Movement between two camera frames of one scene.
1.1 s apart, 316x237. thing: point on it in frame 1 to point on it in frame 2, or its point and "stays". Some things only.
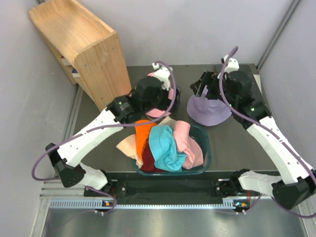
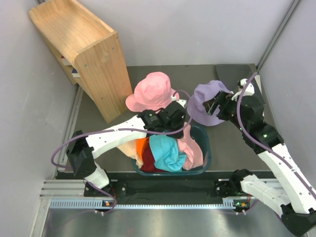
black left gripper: [177, 101] to [177, 135]
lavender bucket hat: [207, 112] stays
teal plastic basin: [201, 135] stays
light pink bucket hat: [188, 144] stays
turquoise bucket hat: [163, 149] stays
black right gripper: [210, 79] to [223, 98]
